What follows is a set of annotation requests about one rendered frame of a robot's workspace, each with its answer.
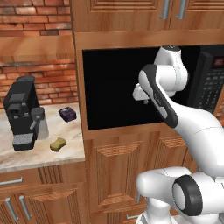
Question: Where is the wooden wall shelf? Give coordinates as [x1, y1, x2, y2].
[0, 35, 76, 63]

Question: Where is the wooden base cupboard door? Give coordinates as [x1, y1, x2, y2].
[0, 194, 18, 224]
[12, 183, 89, 224]

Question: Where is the black built-in microwave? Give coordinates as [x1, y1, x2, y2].
[81, 44, 224, 131]

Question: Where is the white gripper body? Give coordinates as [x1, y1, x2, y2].
[132, 83, 151, 103]

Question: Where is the dark purple box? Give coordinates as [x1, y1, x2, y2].
[58, 106, 78, 123]

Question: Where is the wooden wall cupboard door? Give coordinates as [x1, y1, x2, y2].
[71, 0, 173, 32]
[169, 0, 224, 31]

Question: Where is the wooden drawer front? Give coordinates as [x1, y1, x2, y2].
[88, 203, 148, 224]
[0, 162, 88, 193]

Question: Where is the wooden tall cupboard door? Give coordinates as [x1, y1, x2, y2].
[84, 131, 160, 214]
[151, 134, 200, 176]

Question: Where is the silver drawer handle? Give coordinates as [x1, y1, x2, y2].
[126, 213, 142, 221]
[0, 176, 24, 187]

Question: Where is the yellow sponge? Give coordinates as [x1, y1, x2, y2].
[49, 136, 67, 152]

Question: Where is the black coffee machine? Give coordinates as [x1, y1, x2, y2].
[3, 75, 50, 152]

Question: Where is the silver cupboard handle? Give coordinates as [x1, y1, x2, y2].
[18, 194, 32, 221]
[159, 0, 172, 21]
[135, 191, 143, 204]
[4, 197, 19, 223]
[175, 0, 188, 21]

